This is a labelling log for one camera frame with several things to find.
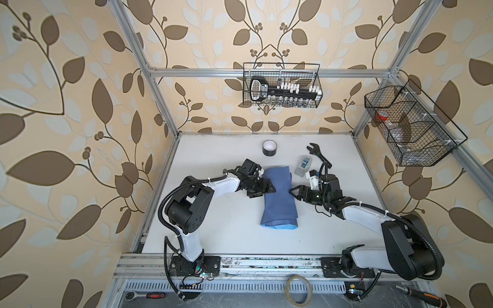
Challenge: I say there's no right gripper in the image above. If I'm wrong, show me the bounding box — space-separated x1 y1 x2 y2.
289 185 329 206

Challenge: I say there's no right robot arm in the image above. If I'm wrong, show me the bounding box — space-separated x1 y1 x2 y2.
289 174 445 301

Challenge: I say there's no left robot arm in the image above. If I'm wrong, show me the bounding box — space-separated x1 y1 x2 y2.
157 159 276 301

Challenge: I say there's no white tape dispenser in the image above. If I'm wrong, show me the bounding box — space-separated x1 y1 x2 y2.
295 155 313 177

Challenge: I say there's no black tape roll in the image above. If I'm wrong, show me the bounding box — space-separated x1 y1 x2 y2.
262 140 277 157

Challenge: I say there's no black adjustable wrench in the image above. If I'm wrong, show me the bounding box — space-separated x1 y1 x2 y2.
306 142 332 169

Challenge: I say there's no socket set holder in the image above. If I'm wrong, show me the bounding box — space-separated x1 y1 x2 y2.
246 76 323 103

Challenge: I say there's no red object in basket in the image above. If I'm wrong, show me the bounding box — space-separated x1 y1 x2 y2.
375 110 390 123

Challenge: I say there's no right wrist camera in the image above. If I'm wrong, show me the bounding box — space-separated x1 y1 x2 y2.
306 170 320 190

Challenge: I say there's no clear tape ring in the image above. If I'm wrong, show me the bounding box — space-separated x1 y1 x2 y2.
284 275 313 307

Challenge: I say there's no back wire basket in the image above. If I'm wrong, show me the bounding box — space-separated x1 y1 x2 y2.
243 62 323 109

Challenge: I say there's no wire basket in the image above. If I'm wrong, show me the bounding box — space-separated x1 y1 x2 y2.
365 80 467 167
243 62 323 109

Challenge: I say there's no right wire basket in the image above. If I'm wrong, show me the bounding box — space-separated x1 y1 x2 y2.
365 80 467 167

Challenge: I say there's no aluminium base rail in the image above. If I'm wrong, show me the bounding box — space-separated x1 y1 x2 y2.
111 253 432 282

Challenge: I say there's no orange handled screwdriver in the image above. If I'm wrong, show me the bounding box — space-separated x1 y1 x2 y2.
395 286 448 308

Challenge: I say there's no red handled ratchet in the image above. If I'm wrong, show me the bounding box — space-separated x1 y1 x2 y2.
124 291 166 301

